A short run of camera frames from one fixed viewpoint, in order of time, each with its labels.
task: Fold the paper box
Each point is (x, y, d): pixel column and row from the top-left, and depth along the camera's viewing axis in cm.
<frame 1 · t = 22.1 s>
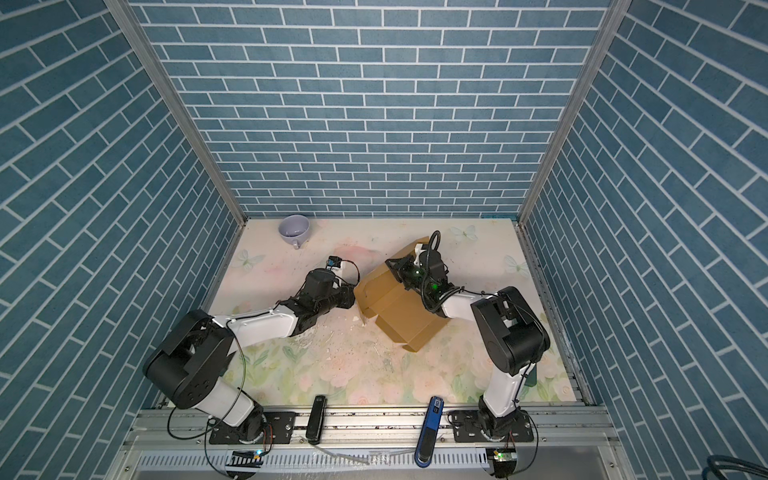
left hand: (355, 286, 92), fingers open
right hand: (380, 258, 89), fingers closed
brown cardboard paper box: (399, 312, 99), on the table
lavender ceramic cup: (294, 229, 117), point 3 cm above the table

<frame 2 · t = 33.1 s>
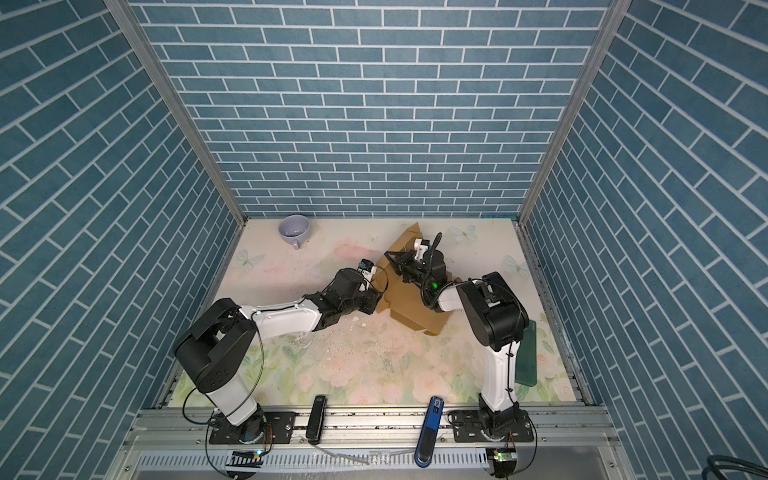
left hand: (379, 293, 91), fingers open
right hand: (380, 251, 92), fingers closed
brown cardboard paper box: (407, 302, 96), point 3 cm above the table
the other named things where they were.

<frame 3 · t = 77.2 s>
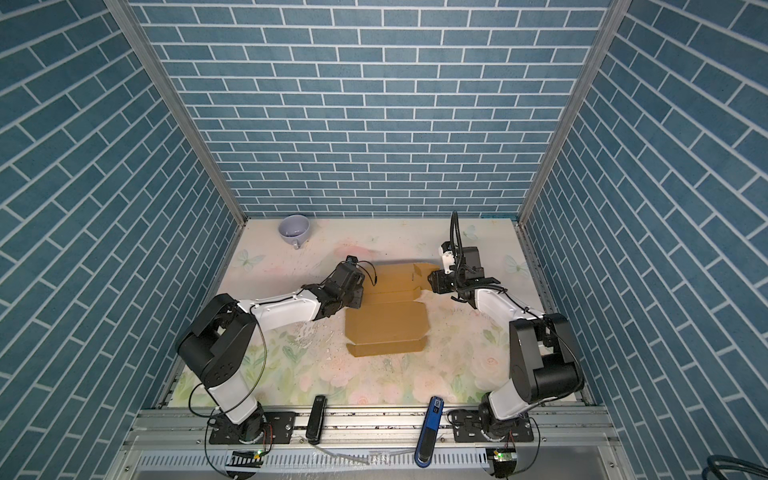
left hand: (356, 290, 95), fingers closed
right hand: (435, 272, 93), fingers open
brown cardboard paper box: (389, 321, 94), on the table
the other named things where they were.

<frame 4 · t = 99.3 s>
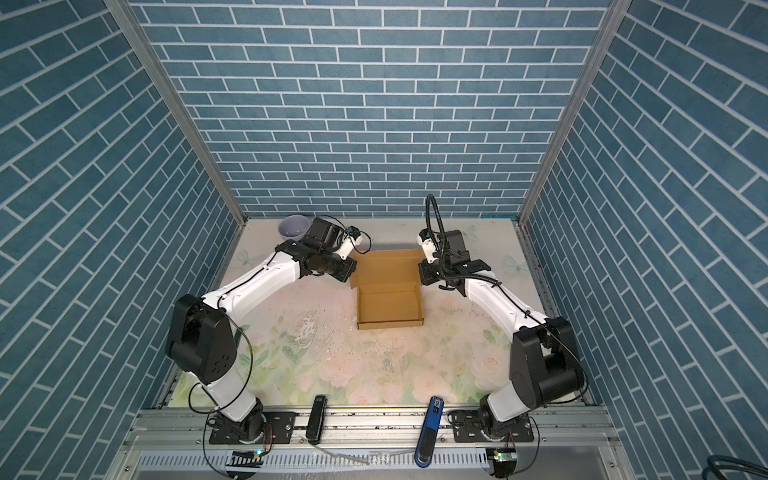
left hand: (354, 266, 88), fingers closed
right hand: (418, 262, 89), fingers closed
brown cardboard paper box: (389, 290, 95), point 7 cm above the table
the other named things where they were.

